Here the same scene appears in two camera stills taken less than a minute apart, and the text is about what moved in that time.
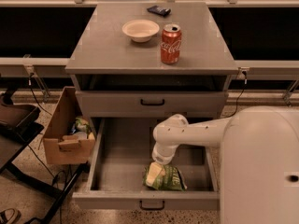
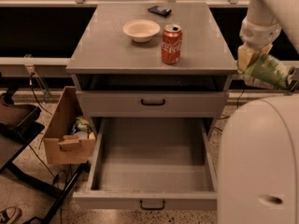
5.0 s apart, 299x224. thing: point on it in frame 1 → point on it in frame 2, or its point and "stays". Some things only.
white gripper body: x=161 y=157 → x=260 y=36
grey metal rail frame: x=33 y=65 stays
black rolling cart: x=19 y=125 stays
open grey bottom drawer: x=123 y=148 stays
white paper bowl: x=140 y=30 stays
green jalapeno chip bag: x=173 y=179 → x=267 y=70
